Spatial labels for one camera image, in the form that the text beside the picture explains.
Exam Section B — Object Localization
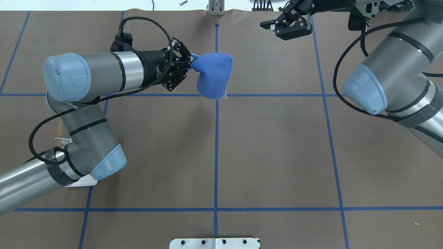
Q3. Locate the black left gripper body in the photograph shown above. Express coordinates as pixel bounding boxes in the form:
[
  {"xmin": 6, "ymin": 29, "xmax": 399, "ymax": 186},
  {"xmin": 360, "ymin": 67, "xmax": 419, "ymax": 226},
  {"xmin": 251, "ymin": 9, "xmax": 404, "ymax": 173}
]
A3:
[{"xmin": 138, "ymin": 37, "xmax": 190, "ymax": 91}]

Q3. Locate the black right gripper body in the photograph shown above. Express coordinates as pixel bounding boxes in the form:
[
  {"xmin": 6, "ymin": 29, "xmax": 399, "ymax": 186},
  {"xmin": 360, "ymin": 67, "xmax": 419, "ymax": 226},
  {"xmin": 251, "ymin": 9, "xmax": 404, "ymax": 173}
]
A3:
[{"xmin": 275, "ymin": 0, "xmax": 356, "ymax": 24}]

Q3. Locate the blue microfibre towel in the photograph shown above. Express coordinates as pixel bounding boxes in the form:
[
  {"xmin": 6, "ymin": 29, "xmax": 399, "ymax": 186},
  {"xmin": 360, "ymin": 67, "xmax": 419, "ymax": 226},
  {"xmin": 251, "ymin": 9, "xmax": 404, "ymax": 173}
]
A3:
[{"xmin": 190, "ymin": 53, "xmax": 234, "ymax": 100}]

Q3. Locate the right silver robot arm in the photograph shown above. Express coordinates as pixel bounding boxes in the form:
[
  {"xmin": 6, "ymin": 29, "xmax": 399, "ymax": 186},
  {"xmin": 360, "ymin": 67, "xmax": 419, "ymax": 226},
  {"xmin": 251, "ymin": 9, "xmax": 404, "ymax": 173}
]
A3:
[{"xmin": 260, "ymin": 0, "xmax": 443, "ymax": 157}]

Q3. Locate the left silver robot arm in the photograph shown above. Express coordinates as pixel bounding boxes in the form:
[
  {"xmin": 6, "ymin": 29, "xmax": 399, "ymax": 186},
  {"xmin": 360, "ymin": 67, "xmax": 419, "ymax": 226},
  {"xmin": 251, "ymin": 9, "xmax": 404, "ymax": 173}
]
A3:
[{"xmin": 1, "ymin": 37, "xmax": 193, "ymax": 215}]

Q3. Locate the outer wooden rack bar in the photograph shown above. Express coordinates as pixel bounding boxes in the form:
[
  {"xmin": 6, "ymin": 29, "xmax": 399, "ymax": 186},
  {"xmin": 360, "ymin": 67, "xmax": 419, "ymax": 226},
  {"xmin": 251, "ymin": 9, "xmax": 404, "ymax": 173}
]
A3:
[{"xmin": 54, "ymin": 118, "xmax": 64, "ymax": 147}]

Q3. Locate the white towel rack base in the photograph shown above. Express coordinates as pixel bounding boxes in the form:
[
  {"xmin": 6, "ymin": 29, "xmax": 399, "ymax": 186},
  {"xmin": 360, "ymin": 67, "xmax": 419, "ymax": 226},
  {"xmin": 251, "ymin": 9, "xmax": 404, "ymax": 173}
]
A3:
[{"xmin": 59, "ymin": 138, "xmax": 98, "ymax": 187}]

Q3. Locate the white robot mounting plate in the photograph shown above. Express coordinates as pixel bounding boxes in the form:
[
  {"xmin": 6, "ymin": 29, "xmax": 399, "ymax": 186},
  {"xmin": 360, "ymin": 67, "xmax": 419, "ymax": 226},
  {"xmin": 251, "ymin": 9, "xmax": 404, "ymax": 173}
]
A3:
[{"xmin": 169, "ymin": 238, "xmax": 261, "ymax": 249}]

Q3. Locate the aluminium frame post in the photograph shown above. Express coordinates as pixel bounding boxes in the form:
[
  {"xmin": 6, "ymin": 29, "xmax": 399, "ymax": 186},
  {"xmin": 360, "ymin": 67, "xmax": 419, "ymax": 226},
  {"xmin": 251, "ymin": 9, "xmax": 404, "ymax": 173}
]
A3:
[{"xmin": 207, "ymin": 0, "xmax": 226, "ymax": 16}]

